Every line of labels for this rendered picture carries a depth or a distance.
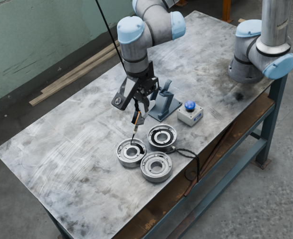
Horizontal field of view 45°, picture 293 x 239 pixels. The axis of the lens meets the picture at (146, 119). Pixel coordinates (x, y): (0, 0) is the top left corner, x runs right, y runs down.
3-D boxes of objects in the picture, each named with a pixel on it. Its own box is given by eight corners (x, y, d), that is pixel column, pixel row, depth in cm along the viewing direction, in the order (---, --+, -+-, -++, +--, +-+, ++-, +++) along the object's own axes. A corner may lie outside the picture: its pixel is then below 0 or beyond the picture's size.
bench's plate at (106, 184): (92, 260, 104) (91, 257, 103) (-5, 153, 136) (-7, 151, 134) (301, 56, 155) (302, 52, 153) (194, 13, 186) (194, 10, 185)
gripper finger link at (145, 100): (152, 112, 116) (147, 91, 110) (148, 114, 115) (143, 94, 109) (142, 106, 118) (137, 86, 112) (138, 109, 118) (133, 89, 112)
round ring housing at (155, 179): (166, 188, 115) (165, 181, 112) (137, 179, 119) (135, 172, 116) (176, 162, 121) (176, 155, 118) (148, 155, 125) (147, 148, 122)
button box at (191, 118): (191, 127, 131) (191, 118, 128) (177, 118, 135) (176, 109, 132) (205, 114, 135) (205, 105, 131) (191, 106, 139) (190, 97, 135)
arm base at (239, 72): (241, 56, 156) (243, 37, 149) (272, 69, 148) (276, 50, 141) (221, 73, 149) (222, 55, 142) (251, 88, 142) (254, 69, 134)
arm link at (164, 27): (170, -1, 104) (136, 10, 102) (187, 17, 97) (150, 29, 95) (172, 22, 110) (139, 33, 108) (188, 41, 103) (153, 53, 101)
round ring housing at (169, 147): (142, 142, 129) (141, 135, 126) (163, 126, 133) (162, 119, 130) (162, 159, 123) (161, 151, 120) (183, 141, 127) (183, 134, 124)
